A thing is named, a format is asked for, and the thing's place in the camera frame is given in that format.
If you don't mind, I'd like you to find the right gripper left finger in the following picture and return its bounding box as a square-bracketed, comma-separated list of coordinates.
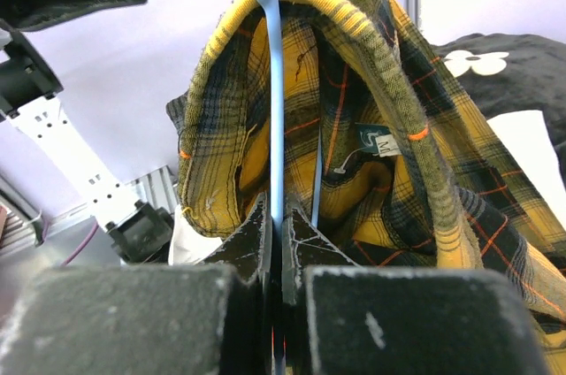
[1, 194, 271, 374]

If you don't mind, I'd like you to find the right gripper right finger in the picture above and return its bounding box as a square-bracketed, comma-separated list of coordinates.
[282, 205, 547, 374]

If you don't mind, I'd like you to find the yellow plaid shirt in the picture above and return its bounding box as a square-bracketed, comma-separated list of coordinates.
[175, 0, 565, 374]

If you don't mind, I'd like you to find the light blue wire hanger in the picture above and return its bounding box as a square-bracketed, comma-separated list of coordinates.
[236, 0, 324, 375]

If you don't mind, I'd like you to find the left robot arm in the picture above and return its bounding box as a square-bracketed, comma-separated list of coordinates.
[1, 0, 173, 264]

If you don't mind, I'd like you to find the white shirt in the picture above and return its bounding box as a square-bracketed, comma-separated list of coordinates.
[167, 110, 565, 265]

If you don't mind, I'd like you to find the black flower-pattern garment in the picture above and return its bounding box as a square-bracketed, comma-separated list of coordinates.
[432, 34, 565, 150]

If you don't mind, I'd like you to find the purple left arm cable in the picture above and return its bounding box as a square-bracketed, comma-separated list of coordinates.
[59, 219, 101, 268]

